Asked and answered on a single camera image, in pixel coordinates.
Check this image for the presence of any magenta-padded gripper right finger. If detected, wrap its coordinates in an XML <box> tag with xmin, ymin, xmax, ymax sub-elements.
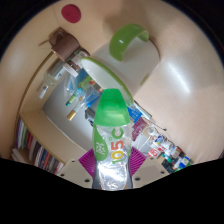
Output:
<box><xmin>126</xmin><ymin>146</ymin><xmax>170</xmax><ymax>190</ymax></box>

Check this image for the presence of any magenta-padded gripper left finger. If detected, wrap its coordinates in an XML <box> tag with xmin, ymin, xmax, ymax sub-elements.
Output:
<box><xmin>56</xmin><ymin>148</ymin><xmax>100</xmax><ymax>190</ymax></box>

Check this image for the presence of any clear bottle with green cap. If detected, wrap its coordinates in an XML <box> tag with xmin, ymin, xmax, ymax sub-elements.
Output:
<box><xmin>92</xmin><ymin>88</ymin><xmax>134</xmax><ymax>191</ymax></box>

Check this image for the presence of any red and white canister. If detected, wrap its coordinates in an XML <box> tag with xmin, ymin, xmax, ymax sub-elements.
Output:
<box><xmin>147</xmin><ymin>145</ymin><xmax>163</xmax><ymax>160</ymax></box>

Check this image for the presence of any wooden shelf unit with books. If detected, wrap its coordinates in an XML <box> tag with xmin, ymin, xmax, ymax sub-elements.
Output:
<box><xmin>11</xmin><ymin>49</ymin><xmax>98</xmax><ymax>176</ymax></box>

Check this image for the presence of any white and blue carton box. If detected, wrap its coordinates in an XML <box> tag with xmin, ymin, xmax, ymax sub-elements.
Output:
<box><xmin>127</xmin><ymin>104</ymin><xmax>144</xmax><ymax>123</ymax></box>

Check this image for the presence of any clear bottle with yellow cap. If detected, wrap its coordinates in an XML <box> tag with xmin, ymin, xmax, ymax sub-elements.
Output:
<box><xmin>65</xmin><ymin>89</ymin><xmax>98</xmax><ymax>122</ymax></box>

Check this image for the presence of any clear glass bottle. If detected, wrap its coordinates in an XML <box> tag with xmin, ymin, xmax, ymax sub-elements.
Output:
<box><xmin>38</xmin><ymin>59</ymin><xmax>73</xmax><ymax>100</ymax></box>

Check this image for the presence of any white cup with green rim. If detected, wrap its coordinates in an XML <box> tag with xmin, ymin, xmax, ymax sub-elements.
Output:
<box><xmin>79</xmin><ymin>23</ymin><xmax>162</xmax><ymax>105</ymax></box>

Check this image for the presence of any brown jar with white lid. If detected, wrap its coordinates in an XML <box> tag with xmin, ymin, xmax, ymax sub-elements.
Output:
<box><xmin>62</xmin><ymin>54</ymin><xmax>88</xmax><ymax>78</ymax></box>

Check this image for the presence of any brown mug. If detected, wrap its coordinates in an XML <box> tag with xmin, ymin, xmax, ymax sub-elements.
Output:
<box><xmin>49</xmin><ymin>30</ymin><xmax>82</xmax><ymax>63</ymax></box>

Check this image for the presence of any red round coaster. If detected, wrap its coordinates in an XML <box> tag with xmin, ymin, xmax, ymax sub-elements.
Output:
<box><xmin>60</xmin><ymin>3</ymin><xmax>82</xmax><ymax>24</ymax></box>

